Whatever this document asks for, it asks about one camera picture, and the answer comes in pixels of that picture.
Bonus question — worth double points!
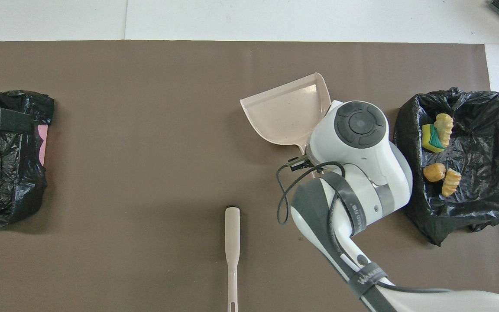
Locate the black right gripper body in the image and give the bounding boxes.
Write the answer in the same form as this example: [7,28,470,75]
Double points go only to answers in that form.
[288,155,314,171]

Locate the beige plastic dustpan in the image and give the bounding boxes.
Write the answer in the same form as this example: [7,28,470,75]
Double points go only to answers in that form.
[240,72,332,156]

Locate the beige hand brush black bristles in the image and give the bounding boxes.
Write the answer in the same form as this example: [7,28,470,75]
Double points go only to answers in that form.
[225,206,240,312]

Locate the yellow green sponge piece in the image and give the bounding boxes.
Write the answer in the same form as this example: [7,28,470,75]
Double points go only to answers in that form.
[421,123,446,153]

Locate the brown toy bread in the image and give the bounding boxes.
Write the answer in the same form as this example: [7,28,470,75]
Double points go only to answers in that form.
[423,163,446,182]

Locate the pale toy bread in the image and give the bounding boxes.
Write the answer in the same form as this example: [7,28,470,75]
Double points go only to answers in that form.
[434,113,454,148]

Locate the orange striped toy croissant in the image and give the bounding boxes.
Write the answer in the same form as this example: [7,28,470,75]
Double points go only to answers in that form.
[441,169,462,198]

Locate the pink plastic bin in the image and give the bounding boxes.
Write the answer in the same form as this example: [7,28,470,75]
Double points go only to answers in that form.
[38,124,49,166]

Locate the black trash bag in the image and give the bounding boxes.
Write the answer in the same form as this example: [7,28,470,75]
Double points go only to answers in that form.
[0,90,55,227]
[392,87,499,247]

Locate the brown table mat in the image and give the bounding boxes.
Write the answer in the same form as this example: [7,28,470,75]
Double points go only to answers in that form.
[0,40,499,312]

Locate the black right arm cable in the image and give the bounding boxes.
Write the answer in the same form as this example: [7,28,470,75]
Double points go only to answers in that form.
[276,161,449,293]

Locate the grey velcro cable strap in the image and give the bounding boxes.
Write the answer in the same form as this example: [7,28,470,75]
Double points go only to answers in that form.
[347,261,389,298]
[319,171,366,227]

